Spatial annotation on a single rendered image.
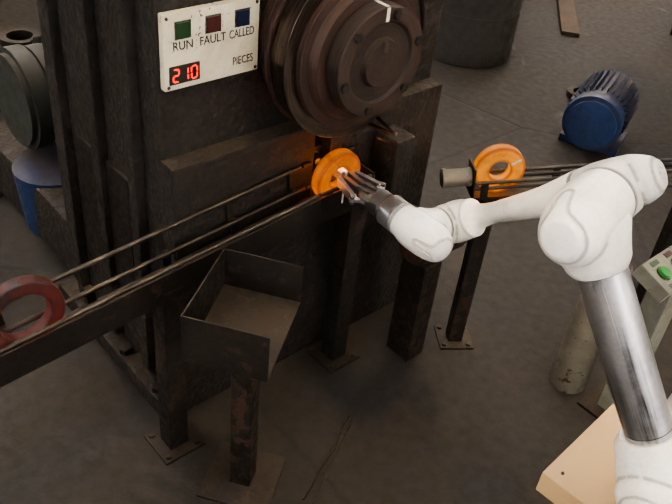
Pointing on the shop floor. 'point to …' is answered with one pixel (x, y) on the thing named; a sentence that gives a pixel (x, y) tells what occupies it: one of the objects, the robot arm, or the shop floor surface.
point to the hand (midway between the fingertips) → (337, 170)
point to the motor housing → (413, 303)
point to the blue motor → (600, 112)
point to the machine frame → (198, 169)
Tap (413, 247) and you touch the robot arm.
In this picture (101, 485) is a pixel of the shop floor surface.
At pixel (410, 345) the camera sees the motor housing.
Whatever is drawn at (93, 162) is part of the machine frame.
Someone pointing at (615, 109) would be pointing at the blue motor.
